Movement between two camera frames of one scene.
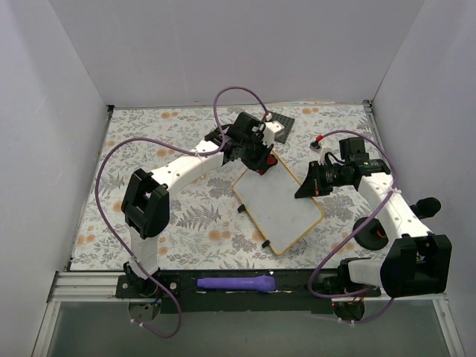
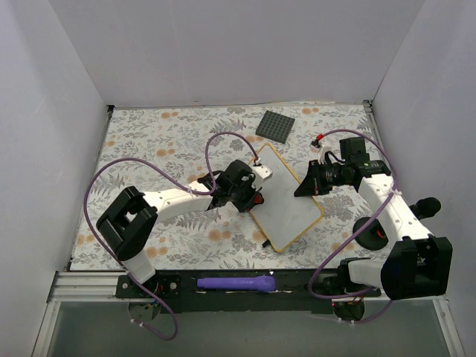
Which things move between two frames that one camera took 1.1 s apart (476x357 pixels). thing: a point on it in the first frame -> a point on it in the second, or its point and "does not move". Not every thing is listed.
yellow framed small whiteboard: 268,201 does not move
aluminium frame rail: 88,286 does not move
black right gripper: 315,181 does not move
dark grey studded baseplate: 287,122 does not move
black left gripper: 256,159 -> 245,198
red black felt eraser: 271,160 -> 258,198
